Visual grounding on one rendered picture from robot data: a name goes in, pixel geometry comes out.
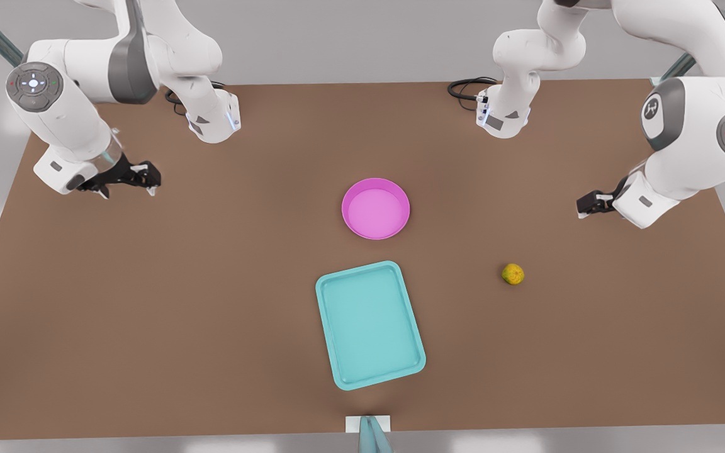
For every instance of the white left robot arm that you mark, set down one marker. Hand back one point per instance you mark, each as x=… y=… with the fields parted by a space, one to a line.
x=690 y=126

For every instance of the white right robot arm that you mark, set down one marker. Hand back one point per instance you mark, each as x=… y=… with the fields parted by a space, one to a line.
x=79 y=69

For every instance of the small yellow-orange orange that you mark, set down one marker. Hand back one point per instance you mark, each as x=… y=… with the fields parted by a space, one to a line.
x=513 y=274

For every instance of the pink round plate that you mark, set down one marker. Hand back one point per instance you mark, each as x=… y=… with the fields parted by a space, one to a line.
x=376 y=211

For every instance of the teal rectangular tray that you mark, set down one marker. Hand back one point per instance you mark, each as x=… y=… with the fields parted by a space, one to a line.
x=369 y=324

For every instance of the silver frame post with foot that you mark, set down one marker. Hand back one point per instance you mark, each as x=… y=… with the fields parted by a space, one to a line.
x=372 y=434

